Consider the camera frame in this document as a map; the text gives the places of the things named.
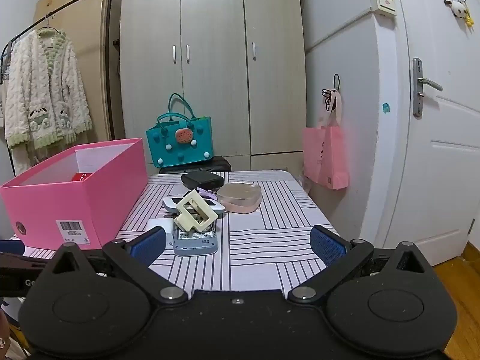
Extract black clothes rack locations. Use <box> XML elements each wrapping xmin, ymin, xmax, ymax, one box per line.
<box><xmin>0</xmin><ymin>0</ymin><xmax>115</xmax><ymax>178</ymax></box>

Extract grey-blue pocket router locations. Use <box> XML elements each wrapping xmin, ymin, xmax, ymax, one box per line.
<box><xmin>170</xmin><ymin>219</ymin><xmax>219</xmax><ymax>257</ymax></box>

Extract metal door handle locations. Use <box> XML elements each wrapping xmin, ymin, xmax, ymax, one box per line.
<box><xmin>412</xmin><ymin>58</ymin><xmax>443</xmax><ymax>118</ymax></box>

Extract teal felt handbag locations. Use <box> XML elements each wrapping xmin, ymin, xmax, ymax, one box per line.
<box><xmin>145</xmin><ymin>93</ymin><xmax>213</xmax><ymax>169</ymax></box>

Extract black suitcase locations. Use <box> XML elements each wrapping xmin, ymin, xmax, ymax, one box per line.
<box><xmin>158</xmin><ymin>155</ymin><xmax>232</xmax><ymax>175</ymax></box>

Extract cream knitted panda cardigan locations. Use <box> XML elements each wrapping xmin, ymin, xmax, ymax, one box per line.
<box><xmin>4</xmin><ymin>27</ymin><xmax>93</xmax><ymax>149</ymax></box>

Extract white pocket router blue trim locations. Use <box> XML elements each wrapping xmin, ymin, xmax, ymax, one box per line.
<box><xmin>162</xmin><ymin>195</ymin><xmax>226</xmax><ymax>215</ymax></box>

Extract pink shopping bag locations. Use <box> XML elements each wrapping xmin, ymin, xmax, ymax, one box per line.
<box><xmin>302</xmin><ymin>88</ymin><xmax>350</xmax><ymax>191</ymax></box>

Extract grey three-door wardrobe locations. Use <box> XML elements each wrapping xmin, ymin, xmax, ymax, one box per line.
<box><xmin>119</xmin><ymin>0</ymin><xmax>307</xmax><ymax>172</ymax></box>

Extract panda plush toy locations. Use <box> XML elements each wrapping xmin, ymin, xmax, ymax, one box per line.
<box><xmin>444</xmin><ymin>0</ymin><xmax>475</xmax><ymax>29</ymax></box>

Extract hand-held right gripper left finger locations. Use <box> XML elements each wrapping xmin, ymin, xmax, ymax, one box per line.
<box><xmin>52</xmin><ymin>227</ymin><xmax>189</xmax><ymax>305</ymax></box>

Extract black rectangular box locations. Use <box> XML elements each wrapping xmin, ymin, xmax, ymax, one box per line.
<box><xmin>181</xmin><ymin>170</ymin><xmax>225</xmax><ymax>191</ymax></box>

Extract cream hair claw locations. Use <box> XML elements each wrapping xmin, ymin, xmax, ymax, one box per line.
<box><xmin>175</xmin><ymin>189</ymin><xmax>219</xmax><ymax>233</ymax></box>

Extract beige wall box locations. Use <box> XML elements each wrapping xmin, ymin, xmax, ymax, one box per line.
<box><xmin>369</xmin><ymin>0</ymin><xmax>398</xmax><ymax>17</ymax></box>

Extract white door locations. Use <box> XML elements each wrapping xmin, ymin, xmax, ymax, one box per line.
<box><xmin>365</xmin><ymin>0</ymin><xmax>480</xmax><ymax>268</ymax></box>

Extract striped tablecloth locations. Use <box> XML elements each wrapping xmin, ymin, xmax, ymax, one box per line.
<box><xmin>10</xmin><ymin>170</ymin><xmax>340</xmax><ymax>294</ymax></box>

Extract white plug charger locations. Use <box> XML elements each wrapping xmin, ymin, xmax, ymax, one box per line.
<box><xmin>147</xmin><ymin>218</ymin><xmax>175</xmax><ymax>234</ymax></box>

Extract pink case clear lid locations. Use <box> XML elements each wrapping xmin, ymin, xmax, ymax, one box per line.
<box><xmin>217</xmin><ymin>182</ymin><xmax>262</xmax><ymax>214</ymax></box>

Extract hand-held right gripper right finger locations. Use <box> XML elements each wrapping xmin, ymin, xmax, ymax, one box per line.
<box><xmin>288</xmin><ymin>224</ymin><xmax>430</xmax><ymax>304</ymax></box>

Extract beige cabinet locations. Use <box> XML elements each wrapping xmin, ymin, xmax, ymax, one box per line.
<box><xmin>35</xmin><ymin>0</ymin><xmax>125</xmax><ymax>144</ymax></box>

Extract beige fluffy garment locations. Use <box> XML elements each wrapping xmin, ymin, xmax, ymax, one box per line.
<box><xmin>9</xmin><ymin>135</ymin><xmax>77</xmax><ymax>178</ymax></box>

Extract pink cardboard box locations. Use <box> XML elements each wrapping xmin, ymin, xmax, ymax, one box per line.
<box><xmin>0</xmin><ymin>138</ymin><xmax>149</xmax><ymax>250</ymax></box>

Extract blue clothes hangers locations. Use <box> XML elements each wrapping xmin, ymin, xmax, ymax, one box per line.
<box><xmin>0</xmin><ymin>37</ymin><xmax>16</xmax><ymax>84</ymax></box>

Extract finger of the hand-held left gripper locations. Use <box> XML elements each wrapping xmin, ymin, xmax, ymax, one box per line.
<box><xmin>0</xmin><ymin>239</ymin><xmax>53</xmax><ymax>271</ymax></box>

